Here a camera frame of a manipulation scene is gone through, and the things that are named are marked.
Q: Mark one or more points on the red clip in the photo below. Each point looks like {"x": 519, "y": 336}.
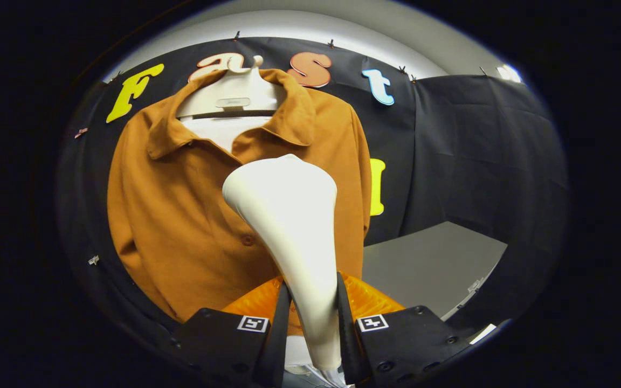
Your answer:
{"x": 81, "y": 132}

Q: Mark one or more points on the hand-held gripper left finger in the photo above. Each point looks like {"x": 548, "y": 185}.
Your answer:
{"x": 277, "y": 339}

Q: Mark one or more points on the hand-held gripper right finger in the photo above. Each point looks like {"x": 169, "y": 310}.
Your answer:
{"x": 349, "y": 339}

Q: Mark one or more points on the black backdrop cloth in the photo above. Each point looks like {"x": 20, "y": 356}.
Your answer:
{"x": 477, "y": 161}

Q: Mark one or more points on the silver clip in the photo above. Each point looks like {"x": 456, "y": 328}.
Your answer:
{"x": 94, "y": 260}

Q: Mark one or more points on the small ceiling light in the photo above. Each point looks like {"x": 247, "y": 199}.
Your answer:
{"x": 509, "y": 73}

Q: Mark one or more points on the grey side table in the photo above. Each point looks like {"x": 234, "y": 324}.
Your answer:
{"x": 423, "y": 264}

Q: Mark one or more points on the orange-brown button shirt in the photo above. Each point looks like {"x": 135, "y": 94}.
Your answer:
{"x": 181, "y": 215}

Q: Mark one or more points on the white garment hanger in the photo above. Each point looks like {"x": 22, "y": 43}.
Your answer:
{"x": 235, "y": 89}

